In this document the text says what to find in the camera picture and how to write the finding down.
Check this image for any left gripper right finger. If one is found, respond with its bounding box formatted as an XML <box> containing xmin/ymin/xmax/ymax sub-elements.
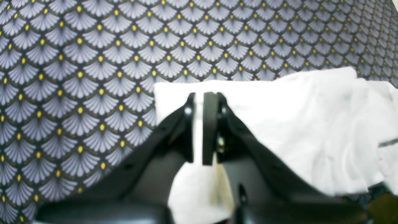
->
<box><xmin>202</xmin><ymin>92</ymin><xmax>372</xmax><ymax>224</ymax></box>

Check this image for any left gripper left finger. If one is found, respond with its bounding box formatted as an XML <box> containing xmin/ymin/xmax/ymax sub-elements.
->
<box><xmin>34</xmin><ymin>93</ymin><xmax>195</xmax><ymax>224</ymax></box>

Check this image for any white T-shirt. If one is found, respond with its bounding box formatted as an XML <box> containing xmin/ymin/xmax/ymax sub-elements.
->
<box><xmin>154</xmin><ymin>67</ymin><xmax>397</xmax><ymax>224</ymax></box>

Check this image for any patterned fan-print table cloth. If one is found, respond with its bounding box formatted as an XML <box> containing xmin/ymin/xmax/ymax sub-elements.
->
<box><xmin>0</xmin><ymin>0</ymin><xmax>397</xmax><ymax>224</ymax></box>

